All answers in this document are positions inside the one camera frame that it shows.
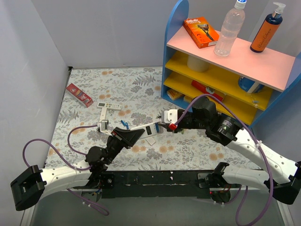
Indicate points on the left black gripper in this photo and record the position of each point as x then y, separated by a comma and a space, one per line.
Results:
121, 139

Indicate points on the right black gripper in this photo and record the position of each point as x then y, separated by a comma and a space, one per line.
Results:
182, 124

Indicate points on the white red remote control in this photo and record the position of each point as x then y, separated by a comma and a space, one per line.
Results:
149, 130

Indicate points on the white battery cover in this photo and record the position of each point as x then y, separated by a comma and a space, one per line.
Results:
150, 140

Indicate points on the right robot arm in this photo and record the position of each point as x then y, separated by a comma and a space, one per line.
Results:
277, 174

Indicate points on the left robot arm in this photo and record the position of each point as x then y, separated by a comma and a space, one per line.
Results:
34, 184

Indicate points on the slim white black remote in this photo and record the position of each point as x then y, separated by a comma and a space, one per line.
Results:
103, 114

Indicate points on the white air conditioner remote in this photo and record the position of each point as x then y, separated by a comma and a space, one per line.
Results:
109, 106

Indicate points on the white soap bar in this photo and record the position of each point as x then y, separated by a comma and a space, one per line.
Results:
187, 99

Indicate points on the floral table mat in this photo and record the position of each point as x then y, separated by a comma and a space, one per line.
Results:
138, 90

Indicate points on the red toothpaste box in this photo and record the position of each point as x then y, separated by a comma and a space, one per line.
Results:
79, 95

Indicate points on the red box on shelf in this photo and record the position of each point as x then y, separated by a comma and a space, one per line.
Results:
208, 90

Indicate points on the white paper roll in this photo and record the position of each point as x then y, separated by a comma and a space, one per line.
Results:
196, 64

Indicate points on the blue pink yellow shelf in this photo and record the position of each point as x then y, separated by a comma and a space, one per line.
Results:
278, 72

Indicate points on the blue white container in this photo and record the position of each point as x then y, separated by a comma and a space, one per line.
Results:
249, 85

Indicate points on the orange razor box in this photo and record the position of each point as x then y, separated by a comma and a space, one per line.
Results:
201, 32

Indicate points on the clear plastic water bottle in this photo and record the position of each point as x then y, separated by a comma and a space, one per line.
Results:
230, 29

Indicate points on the orange pump bottle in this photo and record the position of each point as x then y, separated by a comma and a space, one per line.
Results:
268, 29

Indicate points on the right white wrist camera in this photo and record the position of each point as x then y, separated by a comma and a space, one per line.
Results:
172, 117

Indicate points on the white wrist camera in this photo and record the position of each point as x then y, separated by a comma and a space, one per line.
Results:
102, 126
172, 117

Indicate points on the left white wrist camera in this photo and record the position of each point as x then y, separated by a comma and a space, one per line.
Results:
102, 126

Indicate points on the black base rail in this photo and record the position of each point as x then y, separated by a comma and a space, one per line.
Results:
156, 183

